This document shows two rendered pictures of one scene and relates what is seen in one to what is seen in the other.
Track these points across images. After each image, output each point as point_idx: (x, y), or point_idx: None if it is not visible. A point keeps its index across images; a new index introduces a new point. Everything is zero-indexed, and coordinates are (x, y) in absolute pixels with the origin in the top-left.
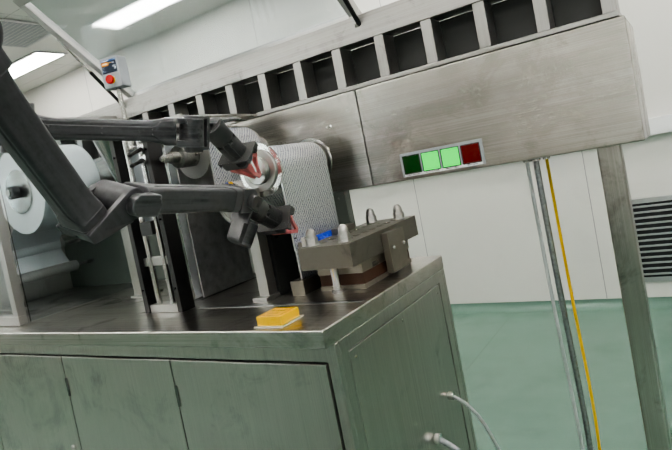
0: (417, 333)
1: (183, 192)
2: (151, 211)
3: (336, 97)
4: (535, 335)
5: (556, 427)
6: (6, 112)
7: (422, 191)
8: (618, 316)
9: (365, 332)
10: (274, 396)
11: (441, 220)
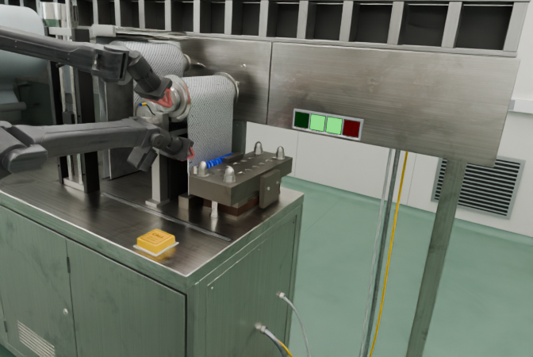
0: (269, 256)
1: (79, 137)
2: (32, 166)
3: (254, 43)
4: (353, 220)
5: (348, 298)
6: None
7: None
8: (410, 220)
9: (225, 267)
10: (140, 298)
11: None
